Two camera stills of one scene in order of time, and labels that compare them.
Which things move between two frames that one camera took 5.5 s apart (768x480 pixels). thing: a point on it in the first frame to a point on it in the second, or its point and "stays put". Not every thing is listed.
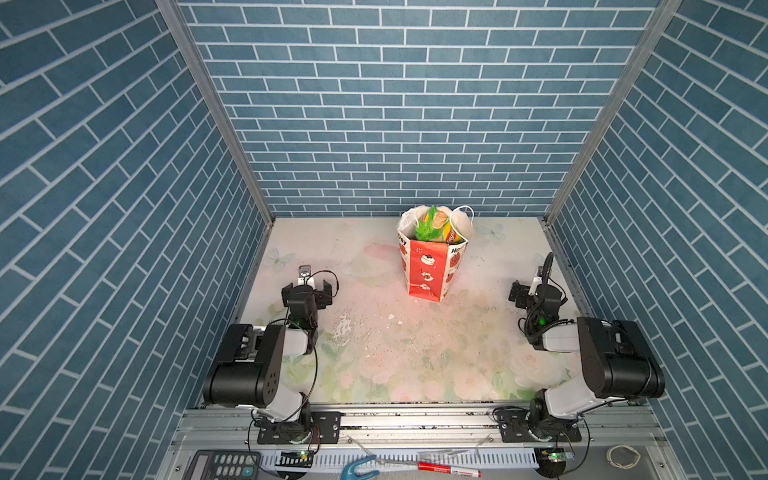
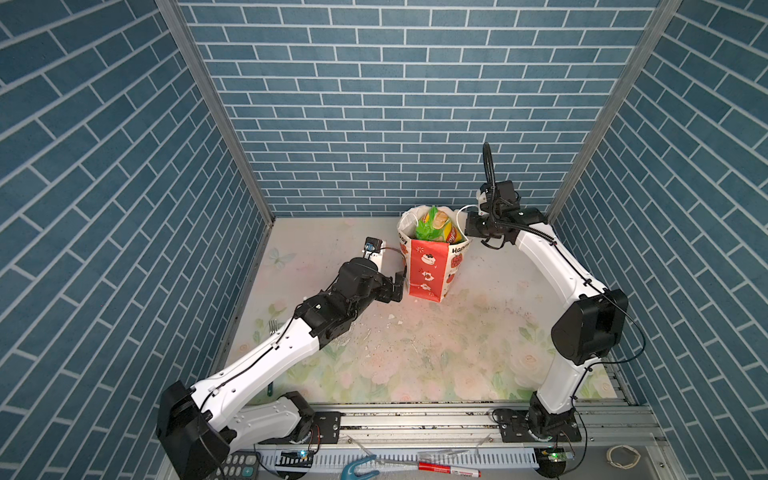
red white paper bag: [432, 270] stays put
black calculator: [224, 465] stays put
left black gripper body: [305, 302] to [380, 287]
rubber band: [610, 460] stays put
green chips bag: [435, 226] stays put
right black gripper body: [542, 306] to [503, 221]
